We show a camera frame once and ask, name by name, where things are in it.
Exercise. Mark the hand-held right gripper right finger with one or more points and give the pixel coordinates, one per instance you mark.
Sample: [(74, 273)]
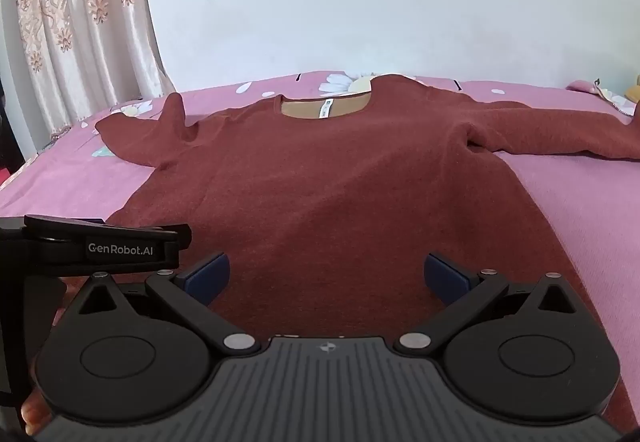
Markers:
[(445, 279)]

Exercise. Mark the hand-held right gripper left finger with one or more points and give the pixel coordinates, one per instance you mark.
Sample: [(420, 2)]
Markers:
[(207, 279)]

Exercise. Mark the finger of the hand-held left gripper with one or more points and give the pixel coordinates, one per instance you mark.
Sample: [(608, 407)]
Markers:
[(125, 228)]

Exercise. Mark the rust red knit sweater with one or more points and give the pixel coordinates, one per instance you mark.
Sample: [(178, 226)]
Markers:
[(325, 182)]

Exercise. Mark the person's left hand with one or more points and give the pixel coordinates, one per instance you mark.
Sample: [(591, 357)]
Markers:
[(36, 414)]

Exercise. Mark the pink floral bed sheet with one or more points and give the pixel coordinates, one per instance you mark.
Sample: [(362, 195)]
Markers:
[(575, 202)]

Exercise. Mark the beige patterned curtain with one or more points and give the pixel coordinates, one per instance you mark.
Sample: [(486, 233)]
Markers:
[(75, 22)]

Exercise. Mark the pink zippered pillow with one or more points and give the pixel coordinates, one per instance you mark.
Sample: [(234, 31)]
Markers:
[(582, 87)]

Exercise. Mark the yellow soft object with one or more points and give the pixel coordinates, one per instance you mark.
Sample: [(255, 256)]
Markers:
[(634, 91)]

